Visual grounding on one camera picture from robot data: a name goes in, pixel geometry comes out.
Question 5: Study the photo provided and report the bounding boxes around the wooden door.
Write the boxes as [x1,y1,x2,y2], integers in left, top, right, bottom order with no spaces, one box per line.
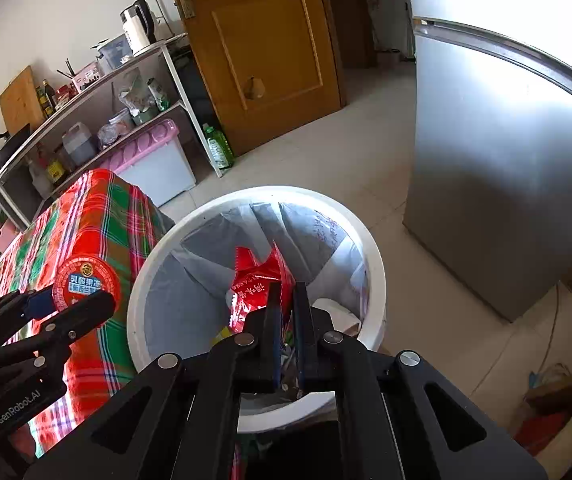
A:
[161,0,344,157]

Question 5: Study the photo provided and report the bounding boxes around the metal door handle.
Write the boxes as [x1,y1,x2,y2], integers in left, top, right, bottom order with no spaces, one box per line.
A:
[176,0,209,20]

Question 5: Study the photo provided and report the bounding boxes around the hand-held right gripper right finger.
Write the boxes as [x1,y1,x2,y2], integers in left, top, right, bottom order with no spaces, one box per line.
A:
[292,282,549,480]

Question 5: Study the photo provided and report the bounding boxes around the yellow label sauce bottle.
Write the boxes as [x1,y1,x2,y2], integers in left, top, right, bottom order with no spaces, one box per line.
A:
[46,147,67,183]

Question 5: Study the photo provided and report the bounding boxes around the clear plastic cup red lid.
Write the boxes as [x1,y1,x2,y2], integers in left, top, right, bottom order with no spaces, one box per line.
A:
[51,254,118,332]

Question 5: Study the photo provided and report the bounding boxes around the pink storage box lid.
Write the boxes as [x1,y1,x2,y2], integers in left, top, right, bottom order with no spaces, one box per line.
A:
[98,119,198,207]

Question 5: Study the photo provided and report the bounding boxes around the pink white box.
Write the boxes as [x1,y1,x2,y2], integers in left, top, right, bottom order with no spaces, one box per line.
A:
[71,61,101,92]

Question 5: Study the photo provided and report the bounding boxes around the red bag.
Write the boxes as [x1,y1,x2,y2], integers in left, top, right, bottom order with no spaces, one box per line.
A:
[513,410,569,456]

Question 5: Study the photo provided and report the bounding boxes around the clear lidded container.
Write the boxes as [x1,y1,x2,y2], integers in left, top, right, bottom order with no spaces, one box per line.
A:
[97,35,134,72]

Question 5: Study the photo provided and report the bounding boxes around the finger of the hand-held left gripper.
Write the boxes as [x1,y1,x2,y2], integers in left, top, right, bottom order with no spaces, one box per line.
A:
[0,289,57,349]
[0,290,118,369]

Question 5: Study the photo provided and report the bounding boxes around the silver refrigerator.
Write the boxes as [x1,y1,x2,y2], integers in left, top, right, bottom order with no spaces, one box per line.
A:
[402,0,572,323]

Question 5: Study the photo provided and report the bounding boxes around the black wok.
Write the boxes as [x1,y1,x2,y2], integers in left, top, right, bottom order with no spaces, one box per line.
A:
[0,124,32,166]

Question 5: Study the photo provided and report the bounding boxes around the plaid blanket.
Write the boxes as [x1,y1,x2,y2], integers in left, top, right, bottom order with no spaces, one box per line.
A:
[0,169,177,461]

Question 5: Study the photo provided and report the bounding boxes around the translucent bin liner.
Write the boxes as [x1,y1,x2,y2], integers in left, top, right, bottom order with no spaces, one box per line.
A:
[146,200,369,356]

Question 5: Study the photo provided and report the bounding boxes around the green bowl with bags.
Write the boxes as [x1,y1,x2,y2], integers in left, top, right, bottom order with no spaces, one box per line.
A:
[116,70,172,126]

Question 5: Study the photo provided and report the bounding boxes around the wooden cutting board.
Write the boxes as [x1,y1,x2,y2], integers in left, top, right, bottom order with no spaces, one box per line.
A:
[0,65,47,133]

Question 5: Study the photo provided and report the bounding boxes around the green drink bottle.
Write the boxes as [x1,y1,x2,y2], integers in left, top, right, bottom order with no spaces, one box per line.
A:
[203,122,235,170]

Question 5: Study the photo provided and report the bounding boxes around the white electric kettle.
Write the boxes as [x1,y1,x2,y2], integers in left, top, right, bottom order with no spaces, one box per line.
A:
[119,0,157,56]

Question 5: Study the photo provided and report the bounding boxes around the floor cable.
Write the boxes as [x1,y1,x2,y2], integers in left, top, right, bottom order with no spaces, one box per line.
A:
[541,285,567,376]

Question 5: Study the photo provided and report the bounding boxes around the red snack packet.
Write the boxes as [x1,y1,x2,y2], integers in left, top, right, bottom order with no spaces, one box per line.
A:
[226,242,297,336]

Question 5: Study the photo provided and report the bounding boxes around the white plastic jug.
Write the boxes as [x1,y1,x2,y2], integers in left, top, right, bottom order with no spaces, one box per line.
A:
[62,122,98,166]

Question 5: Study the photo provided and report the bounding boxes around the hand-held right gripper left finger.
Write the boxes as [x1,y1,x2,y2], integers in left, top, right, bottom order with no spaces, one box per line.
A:
[23,282,284,480]

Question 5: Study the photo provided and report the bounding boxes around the clear plastic bottle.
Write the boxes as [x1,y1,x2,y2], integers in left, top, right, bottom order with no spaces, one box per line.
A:
[28,160,52,196]

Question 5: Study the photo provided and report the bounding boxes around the white trash bin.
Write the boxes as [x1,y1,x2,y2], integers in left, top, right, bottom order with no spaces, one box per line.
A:
[127,186,386,433]

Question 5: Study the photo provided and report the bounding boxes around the tall metal shelf unit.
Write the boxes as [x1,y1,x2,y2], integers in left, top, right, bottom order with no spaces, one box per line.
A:
[0,32,224,231]

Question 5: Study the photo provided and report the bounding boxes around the crumpled clear plastic bags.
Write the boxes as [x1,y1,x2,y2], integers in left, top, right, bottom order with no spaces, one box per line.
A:
[97,122,119,151]

